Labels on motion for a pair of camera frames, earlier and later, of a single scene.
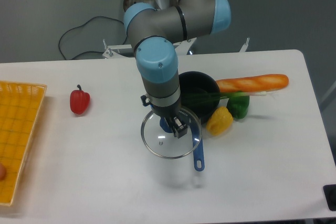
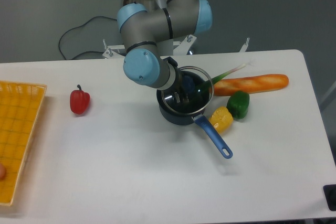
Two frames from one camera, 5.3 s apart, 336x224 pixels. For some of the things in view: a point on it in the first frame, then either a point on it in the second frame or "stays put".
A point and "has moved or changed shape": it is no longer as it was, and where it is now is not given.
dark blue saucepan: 200,96 has moved or changed shape
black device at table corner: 330,193 stays put
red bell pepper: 79,100 stays put
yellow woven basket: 21,104 stays put
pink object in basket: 2,172 stays put
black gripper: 179,129 → 178,86
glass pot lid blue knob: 165,144 → 192,93
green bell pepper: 238,104 stays put
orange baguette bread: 254,84 stays put
